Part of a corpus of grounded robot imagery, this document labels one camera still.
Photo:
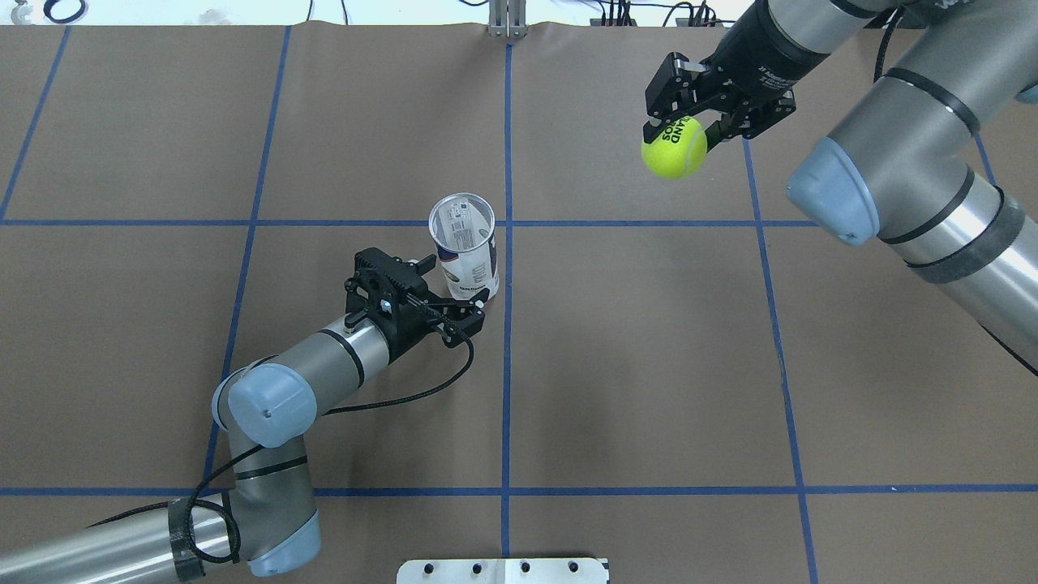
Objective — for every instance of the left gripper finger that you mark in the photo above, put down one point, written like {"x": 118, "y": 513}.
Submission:
{"x": 458, "y": 320}
{"x": 416, "y": 270}

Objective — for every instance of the yellow tennis ball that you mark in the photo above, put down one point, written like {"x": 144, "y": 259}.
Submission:
{"x": 679, "y": 151}

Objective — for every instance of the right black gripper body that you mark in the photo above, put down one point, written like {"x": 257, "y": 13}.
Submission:
{"x": 761, "y": 50}

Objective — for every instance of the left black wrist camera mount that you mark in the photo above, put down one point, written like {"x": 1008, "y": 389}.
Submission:
{"x": 369, "y": 263}

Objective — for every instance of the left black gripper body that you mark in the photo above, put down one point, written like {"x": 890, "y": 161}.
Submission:
{"x": 403, "y": 327}

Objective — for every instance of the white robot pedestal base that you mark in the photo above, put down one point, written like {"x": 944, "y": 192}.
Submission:
{"x": 506, "y": 570}

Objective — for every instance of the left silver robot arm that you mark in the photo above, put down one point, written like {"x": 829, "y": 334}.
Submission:
{"x": 259, "y": 508}

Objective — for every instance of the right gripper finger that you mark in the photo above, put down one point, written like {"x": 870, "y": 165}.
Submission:
{"x": 719, "y": 131}
{"x": 660, "y": 119}

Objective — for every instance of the white blue tennis ball can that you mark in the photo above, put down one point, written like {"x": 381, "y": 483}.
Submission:
{"x": 462, "y": 226}

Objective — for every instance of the aluminium frame post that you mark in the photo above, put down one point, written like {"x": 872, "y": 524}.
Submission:
{"x": 507, "y": 19}

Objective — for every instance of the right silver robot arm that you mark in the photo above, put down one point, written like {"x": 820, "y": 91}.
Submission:
{"x": 890, "y": 170}

